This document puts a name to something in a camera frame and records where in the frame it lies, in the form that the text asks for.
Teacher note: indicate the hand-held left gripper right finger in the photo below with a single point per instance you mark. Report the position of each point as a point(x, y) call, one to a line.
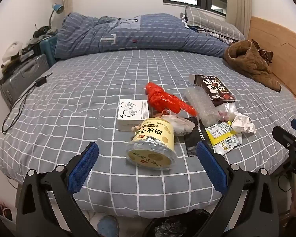
point(212, 167)

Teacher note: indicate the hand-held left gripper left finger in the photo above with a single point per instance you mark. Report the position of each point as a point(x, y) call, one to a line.
point(83, 167)

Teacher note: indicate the yellow white snack packet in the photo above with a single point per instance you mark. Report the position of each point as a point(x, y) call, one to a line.
point(224, 138)

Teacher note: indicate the black foil packet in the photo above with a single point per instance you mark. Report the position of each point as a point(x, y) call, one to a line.
point(194, 138)

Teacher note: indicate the white tissue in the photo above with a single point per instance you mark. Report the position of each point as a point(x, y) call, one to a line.
point(241, 123)

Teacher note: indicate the white plastic food bag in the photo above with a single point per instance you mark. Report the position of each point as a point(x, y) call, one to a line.
point(180, 124)

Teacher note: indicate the small clear plastic wrapper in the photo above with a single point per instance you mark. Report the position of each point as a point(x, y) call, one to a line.
point(225, 109)

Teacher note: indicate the yellow snack tub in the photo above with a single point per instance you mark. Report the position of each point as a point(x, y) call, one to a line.
point(153, 138)

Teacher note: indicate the white earphone box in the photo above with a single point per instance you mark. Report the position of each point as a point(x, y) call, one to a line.
point(133, 118)

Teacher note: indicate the black trash bag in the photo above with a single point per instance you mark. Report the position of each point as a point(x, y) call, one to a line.
point(167, 227)

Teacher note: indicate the dark cardboard box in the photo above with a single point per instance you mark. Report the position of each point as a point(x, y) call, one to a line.
point(217, 88)

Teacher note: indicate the red plastic bag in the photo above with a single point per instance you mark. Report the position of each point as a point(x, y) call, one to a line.
point(162, 98)

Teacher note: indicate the blue slipper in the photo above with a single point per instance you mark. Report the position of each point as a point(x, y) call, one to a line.
point(108, 227)

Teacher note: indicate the bed with grey checked sheet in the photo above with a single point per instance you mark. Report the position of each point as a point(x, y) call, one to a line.
point(88, 103)

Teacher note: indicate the wooden headboard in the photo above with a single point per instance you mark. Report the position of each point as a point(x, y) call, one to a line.
point(286, 54)

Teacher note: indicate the brown quilted jacket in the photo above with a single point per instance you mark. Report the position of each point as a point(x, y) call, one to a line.
point(249, 61)

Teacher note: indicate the grey hard suitcase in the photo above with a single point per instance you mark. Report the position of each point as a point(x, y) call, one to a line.
point(22, 76)

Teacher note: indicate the dark plaid cloth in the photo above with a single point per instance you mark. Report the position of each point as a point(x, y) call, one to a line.
point(217, 35)

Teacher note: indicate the grey checked pillow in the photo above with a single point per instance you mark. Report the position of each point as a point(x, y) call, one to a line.
point(212, 22)

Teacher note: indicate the wide cream curtain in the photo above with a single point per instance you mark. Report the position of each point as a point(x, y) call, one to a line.
point(238, 2)

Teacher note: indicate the white rounded object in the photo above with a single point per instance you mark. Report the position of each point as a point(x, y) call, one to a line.
point(12, 50)

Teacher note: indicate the pile of dark gadgets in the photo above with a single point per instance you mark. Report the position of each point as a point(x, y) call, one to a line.
point(43, 32)

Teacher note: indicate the blue striped duvet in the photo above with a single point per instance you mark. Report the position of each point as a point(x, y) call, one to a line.
point(150, 37)

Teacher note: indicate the blue desk lamp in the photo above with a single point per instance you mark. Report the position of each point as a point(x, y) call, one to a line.
point(58, 8)

